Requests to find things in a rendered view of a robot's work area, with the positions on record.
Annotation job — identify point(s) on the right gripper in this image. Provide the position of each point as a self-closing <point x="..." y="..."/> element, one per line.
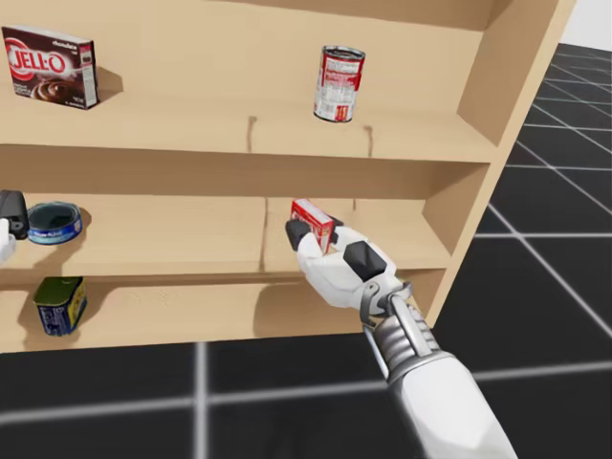
<point x="334" y="277"/>

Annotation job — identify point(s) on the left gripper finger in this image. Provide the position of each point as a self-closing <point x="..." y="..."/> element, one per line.
<point x="13" y="210"/>

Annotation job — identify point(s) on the red and white carton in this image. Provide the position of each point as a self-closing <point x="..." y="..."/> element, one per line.
<point x="313" y="222"/>

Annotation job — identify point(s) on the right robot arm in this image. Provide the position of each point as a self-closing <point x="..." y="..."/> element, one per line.
<point x="430" y="382"/>

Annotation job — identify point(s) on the blue flat can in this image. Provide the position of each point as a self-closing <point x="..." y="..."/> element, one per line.
<point x="55" y="232"/>

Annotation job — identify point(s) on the green and blue rectangular can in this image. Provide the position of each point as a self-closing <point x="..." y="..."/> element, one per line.
<point x="59" y="311"/>

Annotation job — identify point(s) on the red and white can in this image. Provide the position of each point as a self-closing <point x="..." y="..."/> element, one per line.
<point x="337" y="86"/>

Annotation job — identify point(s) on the brown carton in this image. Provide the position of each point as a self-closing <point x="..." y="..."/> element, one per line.
<point x="43" y="67"/>

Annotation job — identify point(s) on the pale wooden shelf unit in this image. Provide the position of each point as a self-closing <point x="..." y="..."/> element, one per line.
<point x="191" y="124"/>

